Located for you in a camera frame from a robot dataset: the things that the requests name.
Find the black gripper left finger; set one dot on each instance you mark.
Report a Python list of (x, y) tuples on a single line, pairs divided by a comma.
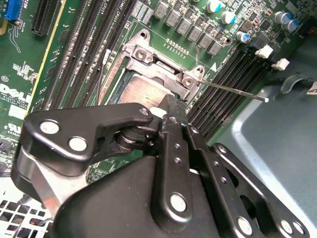
[(171, 173)]

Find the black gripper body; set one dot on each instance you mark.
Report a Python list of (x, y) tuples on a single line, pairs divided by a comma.
[(119, 198)]

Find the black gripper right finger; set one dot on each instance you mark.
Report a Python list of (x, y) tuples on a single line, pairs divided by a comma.
[(230, 178)]

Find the silver green CPU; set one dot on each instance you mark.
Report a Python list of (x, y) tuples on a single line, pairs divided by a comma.
[(143, 91)]

